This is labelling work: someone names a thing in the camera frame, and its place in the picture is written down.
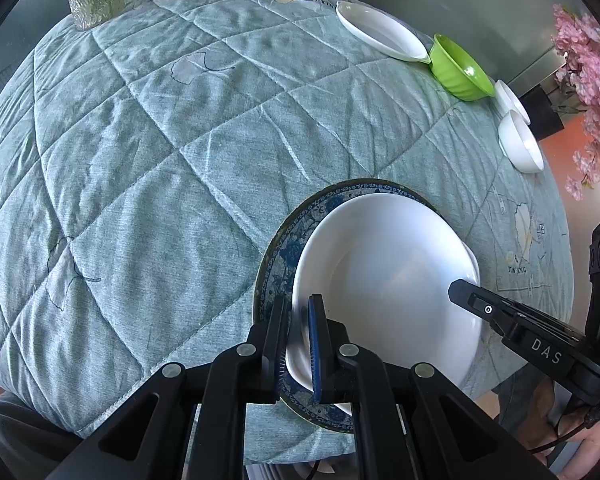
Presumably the white oval dish with handles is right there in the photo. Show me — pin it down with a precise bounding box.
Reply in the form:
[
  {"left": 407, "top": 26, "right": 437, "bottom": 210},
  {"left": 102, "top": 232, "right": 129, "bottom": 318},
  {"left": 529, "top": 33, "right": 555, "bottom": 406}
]
[{"left": 286, "top": 193, "right": 482, "bottom": 389}]

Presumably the blue white patterned plate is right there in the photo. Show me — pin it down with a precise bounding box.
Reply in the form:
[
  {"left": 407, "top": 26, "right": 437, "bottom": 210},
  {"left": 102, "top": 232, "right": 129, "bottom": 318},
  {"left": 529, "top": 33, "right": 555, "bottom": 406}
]
[{"left": 252, "top": 179, "right": 431, "bottom": 434}]

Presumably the white ceramic bowl front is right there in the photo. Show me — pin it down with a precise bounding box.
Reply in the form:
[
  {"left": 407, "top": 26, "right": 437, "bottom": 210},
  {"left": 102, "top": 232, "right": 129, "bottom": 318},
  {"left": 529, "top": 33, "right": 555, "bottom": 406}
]
[{"left": 498, "top": 110, "right": 544, "bottom": 174}]

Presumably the white ceramic bowl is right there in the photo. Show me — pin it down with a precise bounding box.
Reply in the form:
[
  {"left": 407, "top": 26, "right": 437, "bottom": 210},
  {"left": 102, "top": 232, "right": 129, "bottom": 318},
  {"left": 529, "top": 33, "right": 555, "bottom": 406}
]
[
  {"left": 494, "top": 79, "right": 531, "bottom": 126},
  {"left": 498, "top": 110, "right": 544, "bottom": 174}
]

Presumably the green plastic bowl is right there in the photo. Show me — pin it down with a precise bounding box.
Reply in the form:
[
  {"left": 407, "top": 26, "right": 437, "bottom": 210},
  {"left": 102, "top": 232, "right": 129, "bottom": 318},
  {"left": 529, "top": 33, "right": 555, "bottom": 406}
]
[{"left": 429, "top": 34, "right": 495, "bottom": 102}]

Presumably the white oval shallow dish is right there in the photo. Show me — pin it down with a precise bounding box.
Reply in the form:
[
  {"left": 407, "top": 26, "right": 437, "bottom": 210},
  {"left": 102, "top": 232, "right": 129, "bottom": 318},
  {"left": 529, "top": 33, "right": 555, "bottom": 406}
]
[{"left": 336, "top": 0, "right": 430, "bottom": 64}]

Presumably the person's right hand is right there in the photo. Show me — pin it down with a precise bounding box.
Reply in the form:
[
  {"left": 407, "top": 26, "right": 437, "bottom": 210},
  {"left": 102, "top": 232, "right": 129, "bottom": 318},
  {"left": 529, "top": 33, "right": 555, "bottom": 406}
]
[{"left": 526, "top": 384, "right": 600, "bottom": 479}]

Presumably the black flower pot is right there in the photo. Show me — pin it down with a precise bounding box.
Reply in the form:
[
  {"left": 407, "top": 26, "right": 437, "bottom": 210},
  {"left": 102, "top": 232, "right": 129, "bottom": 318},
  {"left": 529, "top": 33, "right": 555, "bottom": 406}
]
[{"left": 520, "top": 84, "right": 564, "bottom": 141}]

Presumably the light blue quilted tablecloth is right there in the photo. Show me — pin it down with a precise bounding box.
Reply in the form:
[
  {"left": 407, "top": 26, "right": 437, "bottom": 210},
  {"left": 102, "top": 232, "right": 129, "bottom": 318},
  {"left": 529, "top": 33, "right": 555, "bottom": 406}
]
[{"left": 0, "top": 0, "right": 573, "bottom": 437}]

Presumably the pink cherry blossom branch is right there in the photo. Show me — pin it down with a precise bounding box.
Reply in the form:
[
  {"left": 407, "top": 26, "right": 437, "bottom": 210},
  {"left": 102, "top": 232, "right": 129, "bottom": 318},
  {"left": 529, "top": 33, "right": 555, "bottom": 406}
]
[{"left": 552, "top": 4, "right": 600, "bottom": 200}]

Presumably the black cable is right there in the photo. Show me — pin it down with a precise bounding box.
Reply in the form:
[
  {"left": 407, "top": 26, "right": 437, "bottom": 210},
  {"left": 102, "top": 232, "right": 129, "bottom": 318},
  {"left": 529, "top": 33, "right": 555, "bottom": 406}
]
[{"left": 526, "top": 398, "right": 600, "bottom": 456}]

